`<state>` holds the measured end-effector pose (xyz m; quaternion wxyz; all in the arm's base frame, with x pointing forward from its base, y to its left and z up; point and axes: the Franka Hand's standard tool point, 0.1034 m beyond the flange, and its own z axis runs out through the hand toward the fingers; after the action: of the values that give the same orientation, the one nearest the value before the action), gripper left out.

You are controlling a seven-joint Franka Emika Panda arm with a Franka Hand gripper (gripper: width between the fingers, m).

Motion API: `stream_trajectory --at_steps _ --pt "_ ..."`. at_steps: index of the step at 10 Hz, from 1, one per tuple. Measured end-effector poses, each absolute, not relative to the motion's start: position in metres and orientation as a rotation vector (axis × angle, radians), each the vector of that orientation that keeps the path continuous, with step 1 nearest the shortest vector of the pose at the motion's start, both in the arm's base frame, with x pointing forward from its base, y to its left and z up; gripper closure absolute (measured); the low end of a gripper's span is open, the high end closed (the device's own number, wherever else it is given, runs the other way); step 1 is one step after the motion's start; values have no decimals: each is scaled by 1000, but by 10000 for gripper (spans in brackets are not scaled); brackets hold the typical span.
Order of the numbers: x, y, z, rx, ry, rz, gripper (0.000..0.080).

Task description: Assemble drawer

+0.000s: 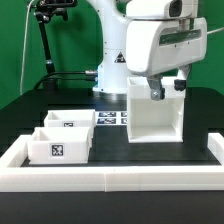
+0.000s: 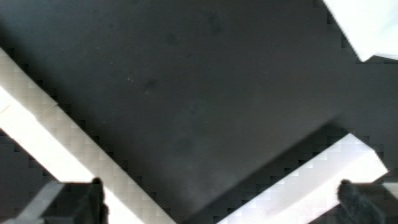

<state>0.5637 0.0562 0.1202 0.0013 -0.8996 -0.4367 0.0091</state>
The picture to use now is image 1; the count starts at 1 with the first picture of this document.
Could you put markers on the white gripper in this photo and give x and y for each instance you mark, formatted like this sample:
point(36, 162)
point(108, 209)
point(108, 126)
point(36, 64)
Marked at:
point(154, 47)

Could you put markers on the white drawer cabinet frame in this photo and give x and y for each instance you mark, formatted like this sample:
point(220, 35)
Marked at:
point(150, 121)

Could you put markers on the white drawer box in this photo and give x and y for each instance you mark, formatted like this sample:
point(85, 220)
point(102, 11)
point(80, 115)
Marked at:
point(59, 145)
point(70, 118)

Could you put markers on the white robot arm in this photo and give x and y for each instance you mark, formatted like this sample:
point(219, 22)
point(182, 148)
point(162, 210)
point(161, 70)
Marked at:
point(112, 71)

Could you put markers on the white fiducial marker plate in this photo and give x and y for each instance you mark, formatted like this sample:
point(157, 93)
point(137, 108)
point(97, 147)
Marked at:
point(111, 118)

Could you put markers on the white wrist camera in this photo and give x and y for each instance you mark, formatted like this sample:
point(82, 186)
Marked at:
point(162, 9)

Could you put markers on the white workspace border frame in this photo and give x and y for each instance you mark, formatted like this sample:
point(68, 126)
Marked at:
point(15, 177)

